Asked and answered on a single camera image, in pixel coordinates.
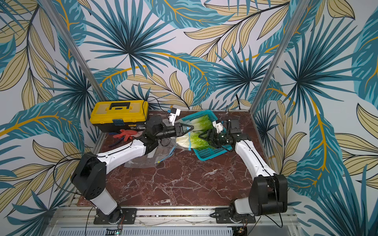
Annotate teal plastic basket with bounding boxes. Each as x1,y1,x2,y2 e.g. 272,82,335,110
181,110,232,161

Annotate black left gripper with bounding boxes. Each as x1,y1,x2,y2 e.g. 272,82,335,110
156,122,195,140

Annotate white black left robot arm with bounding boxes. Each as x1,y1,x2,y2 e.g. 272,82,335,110
71,116,194,224

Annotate chinese cabbage back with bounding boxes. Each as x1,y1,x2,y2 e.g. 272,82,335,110
189,115,213,132

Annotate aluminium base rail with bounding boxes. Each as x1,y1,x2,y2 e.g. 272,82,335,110
44,206,304,236

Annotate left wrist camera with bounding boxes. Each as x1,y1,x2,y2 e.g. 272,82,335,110
167,107,181,125

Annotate blue black handled pliers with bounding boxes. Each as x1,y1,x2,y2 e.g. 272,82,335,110
108,139,128,148

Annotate left aluminium corner post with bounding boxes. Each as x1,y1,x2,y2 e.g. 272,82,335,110
40,0,108,101

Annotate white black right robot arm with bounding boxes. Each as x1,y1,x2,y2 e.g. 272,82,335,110
198,120,288,222

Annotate chinese cabbage front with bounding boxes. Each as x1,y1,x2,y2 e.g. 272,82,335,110
176,131,202,149

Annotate yellow black plastic toolbox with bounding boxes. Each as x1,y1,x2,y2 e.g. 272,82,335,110
90,100,149,133

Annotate clear zipper bag blue seal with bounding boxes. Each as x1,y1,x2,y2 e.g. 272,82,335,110
124,139,176,169

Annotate aluminium corner post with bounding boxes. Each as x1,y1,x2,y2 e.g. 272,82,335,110
250,0,310,115
40,0,108,101

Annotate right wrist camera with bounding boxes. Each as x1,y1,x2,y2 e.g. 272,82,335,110
212,120,224,134

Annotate chinese cabbage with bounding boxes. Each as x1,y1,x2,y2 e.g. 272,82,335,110
189,115,213,132
176,131,202,149

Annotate right aluminium corner post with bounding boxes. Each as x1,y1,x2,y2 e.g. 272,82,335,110
250,0,310,115

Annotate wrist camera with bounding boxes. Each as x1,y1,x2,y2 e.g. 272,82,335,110
212,120,224,134
167,107,181,125

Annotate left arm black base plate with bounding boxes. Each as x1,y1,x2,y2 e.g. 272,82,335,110
94,207,137,225

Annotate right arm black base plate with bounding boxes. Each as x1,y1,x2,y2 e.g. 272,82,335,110
210,207,256,224

